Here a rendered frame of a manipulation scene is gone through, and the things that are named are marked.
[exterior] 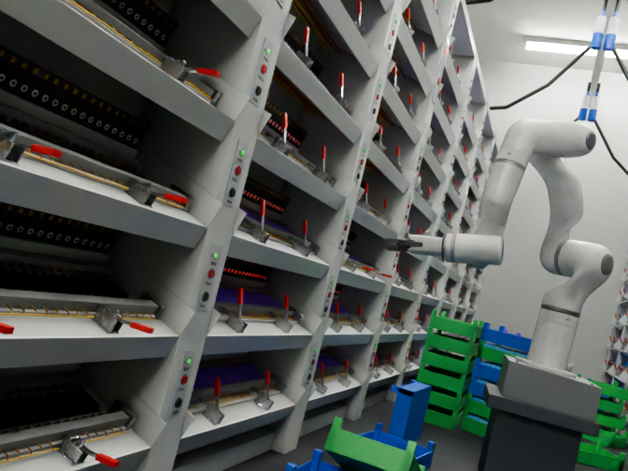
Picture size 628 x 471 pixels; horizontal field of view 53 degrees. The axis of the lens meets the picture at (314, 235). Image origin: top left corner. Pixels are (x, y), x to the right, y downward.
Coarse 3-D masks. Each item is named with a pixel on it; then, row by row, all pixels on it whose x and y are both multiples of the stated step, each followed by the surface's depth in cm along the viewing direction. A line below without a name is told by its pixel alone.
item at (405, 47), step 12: (408, 0) 192; (408, 12) 208; (408, 24) 207; (396, 36) 212; (408, 36) 205; (396, 48) 224; (408, 48) 210; (396, 60) 235; (408, 60) 216; (420, 60) 223; (396, 72) 244; (408, 72) 246; (420, 72) 229; (432, 72) 249; (432, 84) 246
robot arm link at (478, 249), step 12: (456, 240) 180; (468, 240) 179; (480, 240) 178; (492, 240) 176; (456, 252) 179; (468, 252) 178; (480, 252) 177; (492, 252) 176; (480, 264) 183; (492, 264) 179
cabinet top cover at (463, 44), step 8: (464, 8) 272; (456, 16) 277; (464, 16) 276; (456, 24) 286; (464, 24) 284; (456, 32) 293; (464, 32) 291; (456, 40) 302; (464, 40) 300; (472, 40) 302; (456, 48) 311; (464, 48) 309; (472, 48) 306; (472, 56) 316
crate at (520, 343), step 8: (488, 328) 281; (504, 328) 295; (488, 336) 279; (496, 336) 277; (504, 336) 275; (512, 336) 273; (520, 336) 271; (504, 344) 274; (512, 344) 272; (520, 344) 270; (528, 344) 268
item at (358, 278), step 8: (344, 256) 187; (360, 256) 248; (368, 256) 247; (368, 264) 245; (376, 264) 246; (344, 272) 192; (352, 272) 202; (360, 272) 218; (384, 272) 244; (392, 272) 243; (344, 280) 197; (352, 280) 205; (360, 280) 212; (368, 280) 220; (376, 280) 228; (384, 280) 244; (360, 288) 217; (368, 288) 226; (376, 288) 235
